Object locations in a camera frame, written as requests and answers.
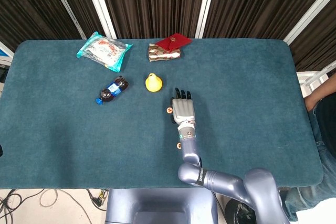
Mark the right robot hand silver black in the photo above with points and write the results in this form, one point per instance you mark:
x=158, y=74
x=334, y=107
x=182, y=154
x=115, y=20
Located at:
x=183, y=110

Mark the wooden token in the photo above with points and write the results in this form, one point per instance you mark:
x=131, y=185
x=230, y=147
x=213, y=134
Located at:
x=169, y=109
x=178, y=145

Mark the wooden token bottom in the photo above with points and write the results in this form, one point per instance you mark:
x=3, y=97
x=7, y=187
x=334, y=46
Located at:
x=178, y=145

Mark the person bare forearm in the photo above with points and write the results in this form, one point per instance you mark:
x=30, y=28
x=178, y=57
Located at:
x=320, y=90

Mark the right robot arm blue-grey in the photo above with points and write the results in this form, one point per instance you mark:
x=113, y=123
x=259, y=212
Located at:
x=190, y=150

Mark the yellow pear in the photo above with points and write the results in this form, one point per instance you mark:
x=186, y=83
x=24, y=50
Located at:
x=153, y=85

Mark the gold red snack wrapper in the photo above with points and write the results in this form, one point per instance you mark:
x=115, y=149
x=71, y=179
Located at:
x=162, y=56

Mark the red felt pouch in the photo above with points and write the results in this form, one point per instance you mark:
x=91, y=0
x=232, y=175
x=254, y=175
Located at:
x=178, y=41

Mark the cola bottle blue label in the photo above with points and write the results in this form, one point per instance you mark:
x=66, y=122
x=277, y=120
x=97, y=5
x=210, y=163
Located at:
x=113, y=90

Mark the teal table cloth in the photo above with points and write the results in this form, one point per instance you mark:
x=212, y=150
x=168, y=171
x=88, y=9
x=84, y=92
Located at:
x=78, y=142

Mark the white board with blue edge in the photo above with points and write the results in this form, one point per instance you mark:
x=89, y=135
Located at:
x=5, y=53

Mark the teal clear snack package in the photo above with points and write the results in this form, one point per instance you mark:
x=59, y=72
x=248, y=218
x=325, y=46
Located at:
x=105, y=51

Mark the blue-grey robot torso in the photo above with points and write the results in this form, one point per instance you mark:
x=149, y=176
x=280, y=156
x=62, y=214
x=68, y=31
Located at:
x=157, y=205

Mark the dark brown pleated curtain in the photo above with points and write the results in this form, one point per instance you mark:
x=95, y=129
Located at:
x=157, y=3

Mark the black trash bin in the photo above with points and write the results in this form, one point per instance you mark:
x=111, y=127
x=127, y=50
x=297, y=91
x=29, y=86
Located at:
x=233, y=213

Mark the white metal rack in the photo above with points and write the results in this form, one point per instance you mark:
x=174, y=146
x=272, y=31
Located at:
x=302, y=77

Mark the seated person in jeans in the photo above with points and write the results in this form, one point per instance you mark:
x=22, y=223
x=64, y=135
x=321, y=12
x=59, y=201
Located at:
x=326, y=129

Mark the white frame post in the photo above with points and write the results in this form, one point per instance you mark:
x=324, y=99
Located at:
x=99, y=6
x=309, y=14
x=206, y=6

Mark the thin grey frame post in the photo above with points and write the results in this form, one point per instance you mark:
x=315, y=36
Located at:
x=65, y=6

